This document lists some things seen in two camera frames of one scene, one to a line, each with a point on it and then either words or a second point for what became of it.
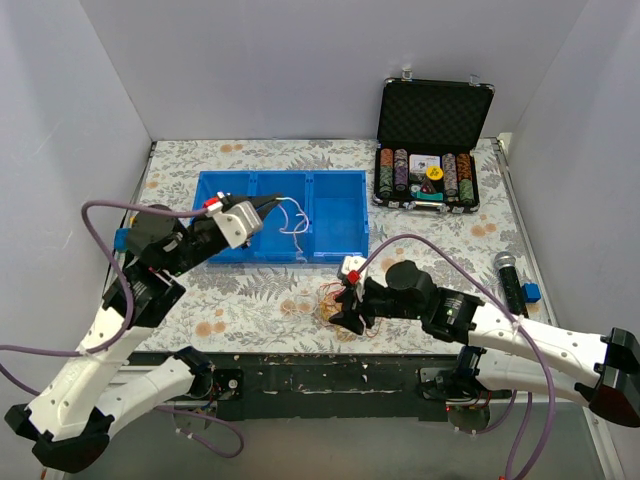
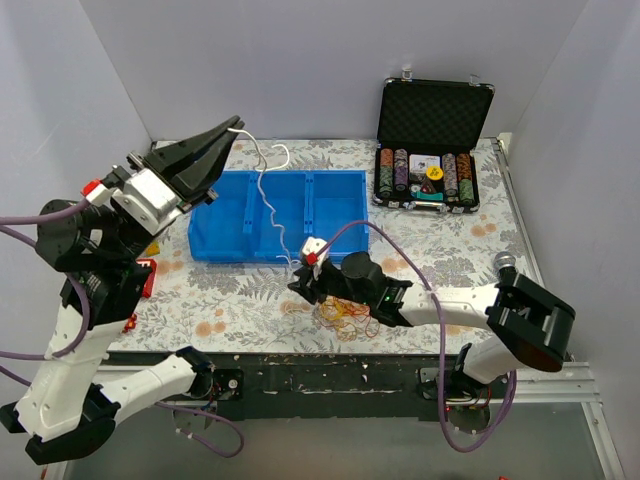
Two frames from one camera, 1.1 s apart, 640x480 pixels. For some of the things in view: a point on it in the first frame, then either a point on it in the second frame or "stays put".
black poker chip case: (429, 131) stays put
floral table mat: (286, 306) stays put
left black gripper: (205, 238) to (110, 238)
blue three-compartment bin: (320, 217) stays put
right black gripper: (364, 301) to (310, 282)
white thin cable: (296, 233) to (260, 168)
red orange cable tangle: (327, 295) stays put
